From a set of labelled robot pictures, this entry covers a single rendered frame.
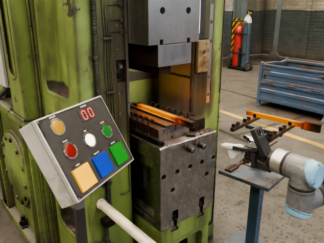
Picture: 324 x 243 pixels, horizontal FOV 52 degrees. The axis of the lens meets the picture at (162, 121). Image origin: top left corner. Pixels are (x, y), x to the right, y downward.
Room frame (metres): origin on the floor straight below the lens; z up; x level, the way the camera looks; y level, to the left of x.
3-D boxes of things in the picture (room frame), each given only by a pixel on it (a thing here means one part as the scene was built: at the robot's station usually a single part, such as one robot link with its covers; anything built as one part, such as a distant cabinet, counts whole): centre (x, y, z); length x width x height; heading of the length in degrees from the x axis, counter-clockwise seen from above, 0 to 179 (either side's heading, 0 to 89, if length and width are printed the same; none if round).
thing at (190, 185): (1.71, 0.04, 0.69); 0.56 x 0.38 x 0.45; 40
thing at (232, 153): (1.20, -0.27, 0.98); 0.09 x 0.03 x 0.06; 74
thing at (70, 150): (0.96, 0.29, 1.09); 0.05 x 0.03 x 0.04; 130
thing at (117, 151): (1.12, 0.16, 1.01); 0.07 x 0.05 x 0.07; 155
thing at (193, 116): (1.67, -0.16, 0.95); 0.12 x 0.08 x 0.06; 40
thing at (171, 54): (1.67, 0.07, 1.32); 0.42 x 0.20 x 0.10; 40
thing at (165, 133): (1.67, 0.07, 0.96); 0.42 x 0.20 x 0.09; 40
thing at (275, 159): (1.10, -0.43, 0.99); 0.10 x 0.05 x 0.09; 130
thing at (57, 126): (0.98, 0.33, 1.16); 0.05 x 0.03 x 0.04; 130
